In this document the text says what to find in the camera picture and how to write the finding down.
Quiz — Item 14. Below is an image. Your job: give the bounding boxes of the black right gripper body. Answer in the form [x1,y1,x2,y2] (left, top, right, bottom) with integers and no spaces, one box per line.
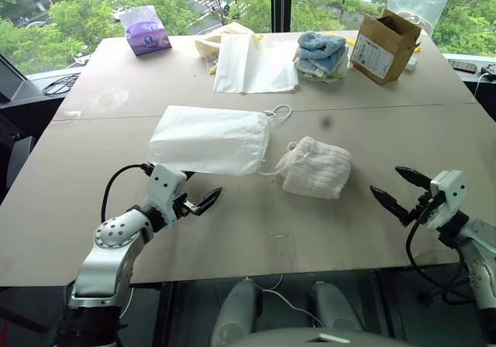
[402,189,446,228]

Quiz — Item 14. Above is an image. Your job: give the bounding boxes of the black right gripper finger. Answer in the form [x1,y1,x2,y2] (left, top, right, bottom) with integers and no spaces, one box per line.
[394,165,432,190]
[369,184,412,224]

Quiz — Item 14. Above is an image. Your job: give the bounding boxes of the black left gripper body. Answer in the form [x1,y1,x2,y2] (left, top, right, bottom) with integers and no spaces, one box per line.
[172,193,199,220]

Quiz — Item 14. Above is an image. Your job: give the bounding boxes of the white drawstring bag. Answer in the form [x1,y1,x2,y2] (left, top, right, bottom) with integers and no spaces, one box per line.
[148,104,293,177]

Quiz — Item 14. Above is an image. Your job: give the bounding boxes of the white knit cloth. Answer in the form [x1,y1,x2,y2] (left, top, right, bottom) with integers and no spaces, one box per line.
[258,135,354,201]

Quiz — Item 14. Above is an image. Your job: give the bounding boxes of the cream cloth bag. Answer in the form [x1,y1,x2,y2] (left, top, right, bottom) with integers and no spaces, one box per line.
[194,21,265,76]

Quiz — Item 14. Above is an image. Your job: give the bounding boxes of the blue folded towel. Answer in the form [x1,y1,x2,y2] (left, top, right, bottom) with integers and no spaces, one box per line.
[297,30,347,60]

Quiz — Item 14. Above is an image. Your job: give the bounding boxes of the clear plastic zip bag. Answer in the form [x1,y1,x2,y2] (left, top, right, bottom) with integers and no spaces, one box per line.
[387,0,450,39]

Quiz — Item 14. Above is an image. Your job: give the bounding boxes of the grey rounded robot leg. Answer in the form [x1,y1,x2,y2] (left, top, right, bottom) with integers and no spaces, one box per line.
[210,280,261,345]
[308,280,366,333]

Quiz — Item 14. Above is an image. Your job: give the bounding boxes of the dark phone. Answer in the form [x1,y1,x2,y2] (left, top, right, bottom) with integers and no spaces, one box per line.
[450,60,480,74]

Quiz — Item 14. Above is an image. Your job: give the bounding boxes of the stack of flat white bags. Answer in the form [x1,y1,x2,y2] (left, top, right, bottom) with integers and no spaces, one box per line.
[212,33,300,94]

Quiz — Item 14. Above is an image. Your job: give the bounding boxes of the brown cardboard box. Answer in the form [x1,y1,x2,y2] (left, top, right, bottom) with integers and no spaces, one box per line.
[349,9,422,86]

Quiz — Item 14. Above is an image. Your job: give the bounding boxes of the pile of folded towels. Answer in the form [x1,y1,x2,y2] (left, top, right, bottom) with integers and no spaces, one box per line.
[292,47,349,81]

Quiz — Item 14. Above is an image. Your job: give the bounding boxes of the purple tissue pack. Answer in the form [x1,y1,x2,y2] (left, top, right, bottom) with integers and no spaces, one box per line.
[117,5,173,57]

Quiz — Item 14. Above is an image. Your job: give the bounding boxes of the yellow strip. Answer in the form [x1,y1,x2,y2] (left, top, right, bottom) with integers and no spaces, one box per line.
[328,30,358,46]

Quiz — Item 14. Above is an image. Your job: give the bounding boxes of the grey robot torso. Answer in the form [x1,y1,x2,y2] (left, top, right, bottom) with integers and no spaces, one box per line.
[228,326,392,347]

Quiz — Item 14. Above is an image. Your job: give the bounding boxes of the dark slanted monitor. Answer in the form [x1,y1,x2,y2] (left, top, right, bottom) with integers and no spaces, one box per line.
[0,53,44,105]

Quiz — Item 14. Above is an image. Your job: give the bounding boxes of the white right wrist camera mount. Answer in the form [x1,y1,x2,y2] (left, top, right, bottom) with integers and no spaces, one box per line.
[423,170,466,232]

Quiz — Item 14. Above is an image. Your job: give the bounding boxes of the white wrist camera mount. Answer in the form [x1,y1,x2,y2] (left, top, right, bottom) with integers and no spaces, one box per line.
[423,170,466,232]
[144,163,188,223]

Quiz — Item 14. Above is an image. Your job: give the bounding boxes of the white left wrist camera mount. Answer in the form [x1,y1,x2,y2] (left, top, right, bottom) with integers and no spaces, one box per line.
[144,163,188,223]

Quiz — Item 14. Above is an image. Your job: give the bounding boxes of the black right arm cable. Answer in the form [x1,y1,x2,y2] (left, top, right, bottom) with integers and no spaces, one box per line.
[405,201,481,306]

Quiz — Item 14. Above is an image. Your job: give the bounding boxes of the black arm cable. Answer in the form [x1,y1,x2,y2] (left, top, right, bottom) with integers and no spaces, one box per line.
[405,201,481,306]
[101,163,157,224]

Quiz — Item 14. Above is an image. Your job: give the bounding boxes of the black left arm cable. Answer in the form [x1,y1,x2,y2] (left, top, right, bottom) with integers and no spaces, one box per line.
[101,163,157,224]

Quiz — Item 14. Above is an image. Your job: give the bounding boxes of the thin white cable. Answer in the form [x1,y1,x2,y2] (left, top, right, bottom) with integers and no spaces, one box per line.
[474,71,496,97]

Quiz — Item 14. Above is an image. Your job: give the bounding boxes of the white cable under table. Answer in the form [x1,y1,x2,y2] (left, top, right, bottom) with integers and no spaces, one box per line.
[244,273,323,327]

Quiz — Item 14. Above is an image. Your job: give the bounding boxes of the coiled black cable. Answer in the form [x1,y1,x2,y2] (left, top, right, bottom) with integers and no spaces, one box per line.
[41,73,81,97]

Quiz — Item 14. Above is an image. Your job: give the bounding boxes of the black window frame post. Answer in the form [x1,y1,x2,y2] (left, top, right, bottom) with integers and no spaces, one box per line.
[269,0,293,35]

